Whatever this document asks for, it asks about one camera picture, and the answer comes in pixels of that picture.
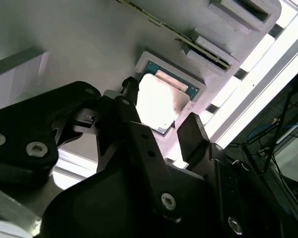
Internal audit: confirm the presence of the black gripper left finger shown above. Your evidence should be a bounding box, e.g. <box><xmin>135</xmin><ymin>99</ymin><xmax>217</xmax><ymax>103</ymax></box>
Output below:
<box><xmin>0</xmin><ymin>78</ymin><xmax>182</xmax><ymax>219</ymax></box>

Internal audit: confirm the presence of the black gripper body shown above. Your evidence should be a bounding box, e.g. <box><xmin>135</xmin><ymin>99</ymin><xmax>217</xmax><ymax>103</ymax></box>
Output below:
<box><xmin>41</xmin><ymin>161</ymin><xmax>225</xmax><ymax>238</ymax></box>

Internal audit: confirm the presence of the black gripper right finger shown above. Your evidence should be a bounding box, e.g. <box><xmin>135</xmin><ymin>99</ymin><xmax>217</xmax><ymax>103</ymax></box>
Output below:
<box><xmin>176</xmin><ymin>113</ymin><xmax>293</xmax><ymax>238</ymax></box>

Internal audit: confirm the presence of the silver CPU chip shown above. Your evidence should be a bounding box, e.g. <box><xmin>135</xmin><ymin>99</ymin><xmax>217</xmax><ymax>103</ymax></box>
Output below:
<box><xmin>136</xmin><ymin>60</ymin><xmax>202</xmax><ymax>136</ymax></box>

